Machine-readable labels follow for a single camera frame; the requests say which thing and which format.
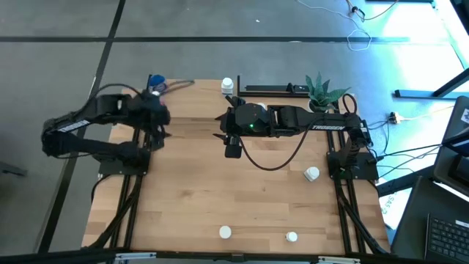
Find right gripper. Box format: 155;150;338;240
213;101;274;142

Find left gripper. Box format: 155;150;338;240
136;91;173;140

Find blue cap antacid bottle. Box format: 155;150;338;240
148;74;169;93

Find snake plant in white pot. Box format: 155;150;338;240
305;72;352;113

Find dark grey floor object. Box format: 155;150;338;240
0;160;29;177

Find black diagonal bar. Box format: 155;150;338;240
376;164;437;198

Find white printed paper sheet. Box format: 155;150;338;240
379;178;410;231

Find black floor stand bar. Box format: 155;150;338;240
394;67;469;100

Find black laptop with keyboard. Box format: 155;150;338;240
389;175;469;264

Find dark grey open laptop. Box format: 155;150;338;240
433;95;469;203

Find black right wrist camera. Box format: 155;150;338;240
224;135;243;160

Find wooden shelf black frame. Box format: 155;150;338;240
141;74;242;133

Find black frame crossbar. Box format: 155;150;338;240
240;83;311;98

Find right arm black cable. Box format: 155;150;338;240
237;126;314;172

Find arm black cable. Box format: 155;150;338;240
237;126;314;172
82;78;196;111

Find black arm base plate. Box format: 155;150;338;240
326;150;380;181
97;153;150;176

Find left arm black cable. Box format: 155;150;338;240
82;78;196;111

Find black side frame rails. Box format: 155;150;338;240
87;120;158;254
324;128;391;256

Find silver metal bracket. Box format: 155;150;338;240
317;255;361;264
114;252;158;262

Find black shoulder cable loop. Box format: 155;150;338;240
341;92;358;116

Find white floor cable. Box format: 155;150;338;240
295;0;373;52

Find black table frame bar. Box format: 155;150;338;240
0;248;469;264

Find black orange floor cable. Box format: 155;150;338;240
344;0;400;22

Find thin black floor cable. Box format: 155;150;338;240
366;106;457;175

